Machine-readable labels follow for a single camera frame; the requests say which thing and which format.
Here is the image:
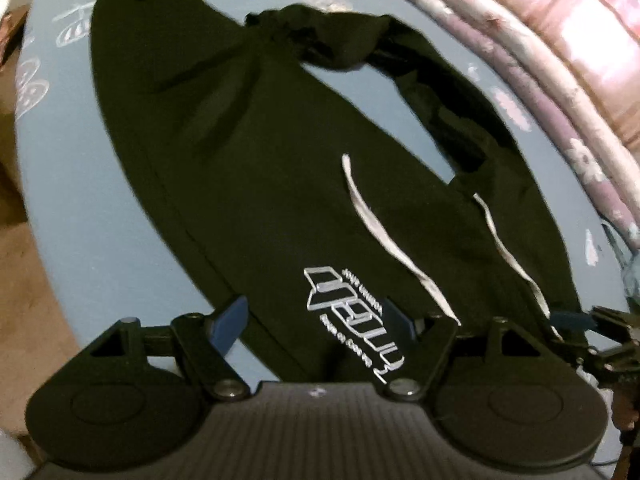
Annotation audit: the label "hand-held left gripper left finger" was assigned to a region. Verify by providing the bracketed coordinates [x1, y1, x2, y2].
[65, 295, 252, 403]

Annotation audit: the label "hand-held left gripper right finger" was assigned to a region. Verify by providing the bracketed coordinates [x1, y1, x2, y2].
[384, 301, 584, 403]

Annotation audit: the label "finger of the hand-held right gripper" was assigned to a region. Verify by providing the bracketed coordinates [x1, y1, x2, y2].
[566, 341, 640, 377]
[549, 305, 640, 342]

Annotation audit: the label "black pants with white print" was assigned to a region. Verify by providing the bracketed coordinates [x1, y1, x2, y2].
[89, 0, 592, 386]

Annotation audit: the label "blue floral pillow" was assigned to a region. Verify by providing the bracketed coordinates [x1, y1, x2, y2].
[617, 250, 640, 306]

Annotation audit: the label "blue floral bed sheet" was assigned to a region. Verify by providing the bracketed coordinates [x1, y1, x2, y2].
[12, 0, 640, 391]

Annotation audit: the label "folded pink floral quilt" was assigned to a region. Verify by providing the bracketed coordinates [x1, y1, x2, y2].
[345, 0, 640, 253]

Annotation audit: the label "pink curtain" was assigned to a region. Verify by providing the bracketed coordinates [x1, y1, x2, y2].
[520, 0, 640, 131]

